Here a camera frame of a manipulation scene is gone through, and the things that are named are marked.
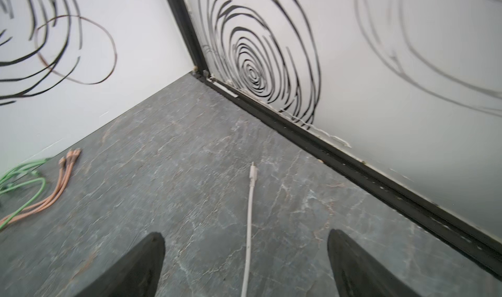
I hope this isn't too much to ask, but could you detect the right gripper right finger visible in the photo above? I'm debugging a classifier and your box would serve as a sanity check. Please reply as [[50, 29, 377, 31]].
[[327, 229, 418, 297]]

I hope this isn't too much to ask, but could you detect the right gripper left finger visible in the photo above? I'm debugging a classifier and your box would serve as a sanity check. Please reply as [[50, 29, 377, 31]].
[[77, 232, 166, 296]]

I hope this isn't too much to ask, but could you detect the pink charger cable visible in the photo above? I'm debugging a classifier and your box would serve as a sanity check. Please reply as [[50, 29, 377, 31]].
[[0, 147, 82, 227]]

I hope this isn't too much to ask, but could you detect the green charger cable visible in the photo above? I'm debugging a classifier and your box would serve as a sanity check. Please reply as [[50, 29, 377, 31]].
[[0, 157, 52, 192], [0, 177, 48, 231]]

